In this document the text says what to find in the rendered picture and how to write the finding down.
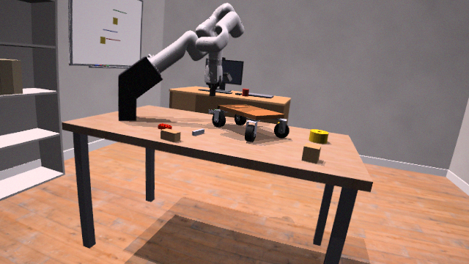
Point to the brown cube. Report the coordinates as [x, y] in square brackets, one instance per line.
[311, 153]

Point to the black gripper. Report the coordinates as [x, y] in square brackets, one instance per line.
[213, 77]

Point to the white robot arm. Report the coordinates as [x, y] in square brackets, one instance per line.
[205, 41]

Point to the brown wooden block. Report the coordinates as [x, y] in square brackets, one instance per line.
[170, 135]

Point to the red toy brick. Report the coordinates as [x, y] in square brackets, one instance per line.
[164, 126]

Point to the grey rectangular bar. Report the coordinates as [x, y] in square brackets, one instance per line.
[197, 132]

